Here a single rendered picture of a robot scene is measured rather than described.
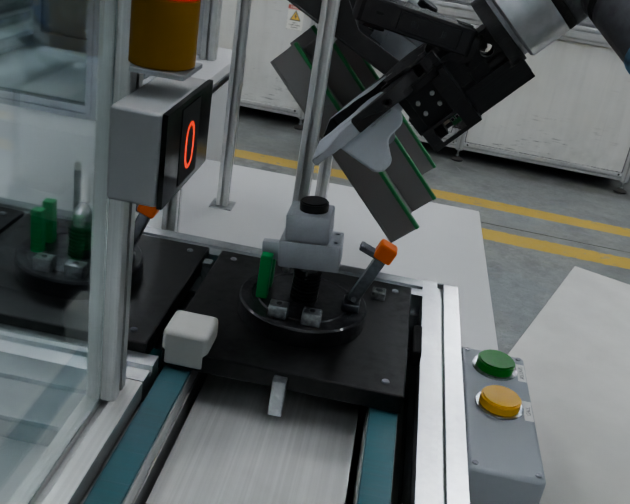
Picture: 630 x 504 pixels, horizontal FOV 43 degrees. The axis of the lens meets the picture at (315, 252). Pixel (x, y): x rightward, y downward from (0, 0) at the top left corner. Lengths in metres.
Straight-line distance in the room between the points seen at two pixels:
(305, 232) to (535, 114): 4.18
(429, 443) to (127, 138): 0.38
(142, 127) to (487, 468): 0.41
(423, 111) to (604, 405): 0.49
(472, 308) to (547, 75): 3.75
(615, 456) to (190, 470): 0.50
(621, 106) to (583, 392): 3.98
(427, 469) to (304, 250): 0.26
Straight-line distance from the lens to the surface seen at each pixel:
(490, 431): 0.78
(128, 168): 0.58
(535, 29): 0.74
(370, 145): 0.75
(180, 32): 0.59
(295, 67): 1.03
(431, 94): 0.76
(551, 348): 1.18
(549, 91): 4.92
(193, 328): 0.79
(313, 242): 0.82
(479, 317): 1.20
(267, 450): 0.77
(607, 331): 1.28
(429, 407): 0.79
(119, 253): 0.66
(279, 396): 0.78
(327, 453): 0.77
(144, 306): 0.86
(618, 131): 5.03
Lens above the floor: 1.40
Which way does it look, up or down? 25 degrees down
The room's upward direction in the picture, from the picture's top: 9 degrees clockwise
